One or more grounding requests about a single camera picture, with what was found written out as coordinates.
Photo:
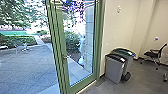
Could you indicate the green framed glass door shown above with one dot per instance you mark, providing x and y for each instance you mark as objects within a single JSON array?
[{"x": 58, "y": 43}]

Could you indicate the grey trash bin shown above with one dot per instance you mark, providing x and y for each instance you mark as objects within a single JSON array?
[{"x": 115, "y": 68}]

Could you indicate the dark trash bin blue rim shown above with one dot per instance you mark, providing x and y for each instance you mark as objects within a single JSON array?
[{"x": 128, "y": 58}]

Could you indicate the metal garden bench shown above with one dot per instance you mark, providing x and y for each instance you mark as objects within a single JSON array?
[{"x": 21, "y": 46}]

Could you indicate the black mesh swivel chair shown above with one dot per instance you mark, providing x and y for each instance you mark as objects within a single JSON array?
[{"x": 155, "y": 54}]

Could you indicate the white wall switch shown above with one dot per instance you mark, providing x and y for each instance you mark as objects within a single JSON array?
[{"x": 119, "y": 9}]

